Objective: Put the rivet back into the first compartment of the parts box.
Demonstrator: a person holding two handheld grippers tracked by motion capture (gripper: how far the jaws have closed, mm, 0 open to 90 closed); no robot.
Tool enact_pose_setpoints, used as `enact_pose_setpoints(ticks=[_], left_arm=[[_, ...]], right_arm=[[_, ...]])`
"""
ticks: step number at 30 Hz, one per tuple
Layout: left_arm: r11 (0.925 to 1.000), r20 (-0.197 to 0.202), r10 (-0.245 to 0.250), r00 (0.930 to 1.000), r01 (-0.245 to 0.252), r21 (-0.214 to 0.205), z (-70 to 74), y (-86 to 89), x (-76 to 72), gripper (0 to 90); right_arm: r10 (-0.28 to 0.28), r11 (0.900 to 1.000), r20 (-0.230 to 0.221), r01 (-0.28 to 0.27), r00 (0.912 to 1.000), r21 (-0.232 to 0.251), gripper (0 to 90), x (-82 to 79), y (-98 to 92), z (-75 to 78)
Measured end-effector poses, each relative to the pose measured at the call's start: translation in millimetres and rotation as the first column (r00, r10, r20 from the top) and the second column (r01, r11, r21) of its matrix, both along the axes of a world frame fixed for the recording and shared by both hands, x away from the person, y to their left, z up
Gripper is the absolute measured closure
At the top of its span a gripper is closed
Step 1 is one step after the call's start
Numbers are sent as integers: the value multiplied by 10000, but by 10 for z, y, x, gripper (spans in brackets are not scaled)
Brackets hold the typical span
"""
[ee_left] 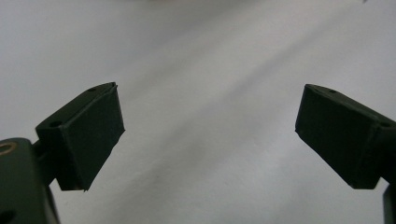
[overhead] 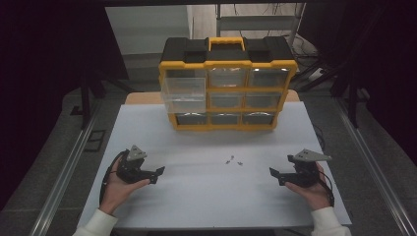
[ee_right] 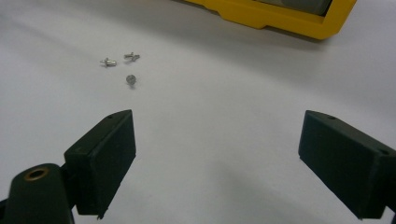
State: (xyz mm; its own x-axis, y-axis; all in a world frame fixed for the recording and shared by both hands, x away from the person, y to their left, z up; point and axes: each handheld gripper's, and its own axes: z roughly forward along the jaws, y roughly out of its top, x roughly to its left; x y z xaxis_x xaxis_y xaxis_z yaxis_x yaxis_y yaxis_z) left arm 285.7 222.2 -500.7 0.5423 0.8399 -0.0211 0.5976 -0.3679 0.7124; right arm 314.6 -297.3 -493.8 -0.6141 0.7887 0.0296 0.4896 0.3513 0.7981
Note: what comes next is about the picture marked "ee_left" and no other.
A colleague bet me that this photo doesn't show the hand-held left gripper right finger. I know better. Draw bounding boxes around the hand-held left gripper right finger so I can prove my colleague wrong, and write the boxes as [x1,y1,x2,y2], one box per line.
[294,83,396,190]

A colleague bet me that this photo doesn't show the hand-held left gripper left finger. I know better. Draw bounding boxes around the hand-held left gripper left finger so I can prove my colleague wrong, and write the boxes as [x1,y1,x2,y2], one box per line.
[35,81,126,192]

